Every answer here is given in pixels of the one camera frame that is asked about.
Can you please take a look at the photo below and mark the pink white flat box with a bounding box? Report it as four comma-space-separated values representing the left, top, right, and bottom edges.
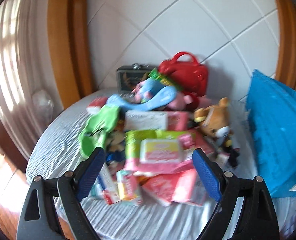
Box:
124, 110, 189, 131

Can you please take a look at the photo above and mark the large pink green wipes pack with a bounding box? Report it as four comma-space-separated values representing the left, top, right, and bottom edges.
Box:
123, 129, 215, 176

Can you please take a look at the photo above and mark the blue plush whale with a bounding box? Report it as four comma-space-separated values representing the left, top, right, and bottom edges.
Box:
106, 78, 177, 113

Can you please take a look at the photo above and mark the dark metal case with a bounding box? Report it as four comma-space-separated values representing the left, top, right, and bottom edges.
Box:
116, 63, 156, 94

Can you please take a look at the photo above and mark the white curtain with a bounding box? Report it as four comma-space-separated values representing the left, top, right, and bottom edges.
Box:
0, 0, 63, 159

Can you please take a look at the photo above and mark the blue storage bin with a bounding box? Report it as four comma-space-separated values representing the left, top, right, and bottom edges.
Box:
246, 69, 296, 198

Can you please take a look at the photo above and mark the brown teddy bear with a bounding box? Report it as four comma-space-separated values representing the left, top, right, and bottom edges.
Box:
194, 98, 233, 147

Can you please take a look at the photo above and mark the white blue red foot box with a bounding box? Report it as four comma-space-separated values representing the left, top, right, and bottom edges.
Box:
90, 163, 121, 205

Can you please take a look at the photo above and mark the red toy handbag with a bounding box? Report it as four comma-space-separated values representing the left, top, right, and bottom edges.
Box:
158, 51, 209, 96

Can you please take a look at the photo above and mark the pink lotus tissue pack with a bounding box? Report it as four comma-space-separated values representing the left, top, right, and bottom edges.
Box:
142, 168, 207, 206

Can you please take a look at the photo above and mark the pastel sanitary pad pack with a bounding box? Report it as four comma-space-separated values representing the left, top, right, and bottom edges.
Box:
116, 170, 143, 206

